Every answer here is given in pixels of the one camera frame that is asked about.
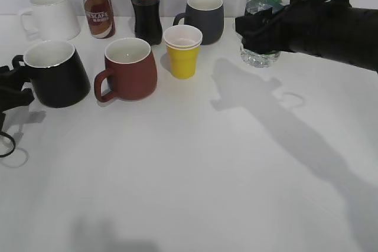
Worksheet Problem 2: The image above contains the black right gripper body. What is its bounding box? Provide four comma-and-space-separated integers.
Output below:
273, 0, 350, 53

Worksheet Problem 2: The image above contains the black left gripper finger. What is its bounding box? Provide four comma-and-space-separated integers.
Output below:
5, 88, 34, 110
0, 66, 21, 90

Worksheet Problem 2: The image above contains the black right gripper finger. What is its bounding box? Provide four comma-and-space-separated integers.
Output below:
242, 35, 292, 54
234, 8, 279, 37

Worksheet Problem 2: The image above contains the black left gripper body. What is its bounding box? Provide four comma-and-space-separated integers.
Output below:
1, 85, 15, 133

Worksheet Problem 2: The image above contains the clear water bottle green label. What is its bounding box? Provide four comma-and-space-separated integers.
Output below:
240, 0, 283, 68

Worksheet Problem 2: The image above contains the black mug gold rim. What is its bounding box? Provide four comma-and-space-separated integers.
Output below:
12, 40, 90, 108

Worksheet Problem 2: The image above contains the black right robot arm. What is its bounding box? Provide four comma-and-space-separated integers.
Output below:
235, 0, 377, 71

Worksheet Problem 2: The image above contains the dark grey mug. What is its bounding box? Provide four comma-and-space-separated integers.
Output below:
173, 0, 224, 45

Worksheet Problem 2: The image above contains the white ceramic mug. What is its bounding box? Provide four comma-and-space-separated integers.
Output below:
18, 0, 80, 41

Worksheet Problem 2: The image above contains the red-brown ceramic mug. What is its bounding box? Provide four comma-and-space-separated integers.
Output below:
94, 38, 157, 103

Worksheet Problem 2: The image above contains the yellow paper cup stack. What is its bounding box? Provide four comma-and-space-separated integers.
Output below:
163, 25, 203, 79

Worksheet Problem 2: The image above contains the Nescafe coffee bottle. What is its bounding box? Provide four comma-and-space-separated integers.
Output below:
83, 0, 115, 39

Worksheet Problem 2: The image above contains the cola bottle red label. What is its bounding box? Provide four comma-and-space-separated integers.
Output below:
131, 0, 162, 45

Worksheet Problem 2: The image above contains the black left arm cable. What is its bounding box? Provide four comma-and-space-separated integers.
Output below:
0, 130, 16, 158

